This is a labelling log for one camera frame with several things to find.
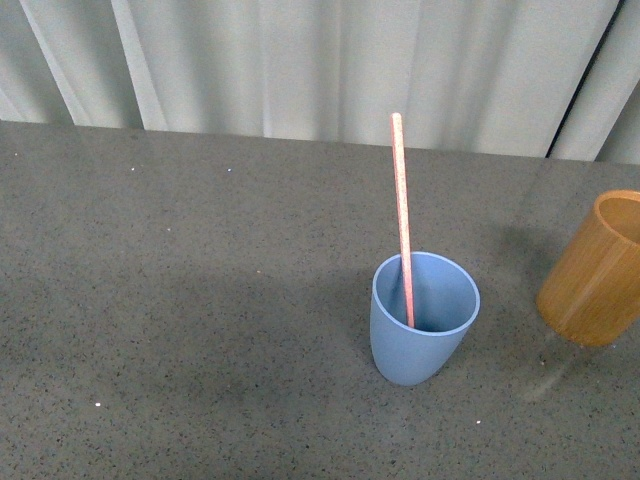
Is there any bamboo chopstick holder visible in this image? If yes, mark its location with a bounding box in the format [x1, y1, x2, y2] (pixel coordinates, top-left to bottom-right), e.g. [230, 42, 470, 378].
[536, 190, 639, 346]

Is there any white pleated curtain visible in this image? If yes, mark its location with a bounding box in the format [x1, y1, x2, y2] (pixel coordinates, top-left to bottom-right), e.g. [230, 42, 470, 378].
[1, 1, 639, 163]

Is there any light blue plastic cup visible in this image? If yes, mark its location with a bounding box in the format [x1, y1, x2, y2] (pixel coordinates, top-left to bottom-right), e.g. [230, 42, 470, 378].
[370, 252, 481, 386]

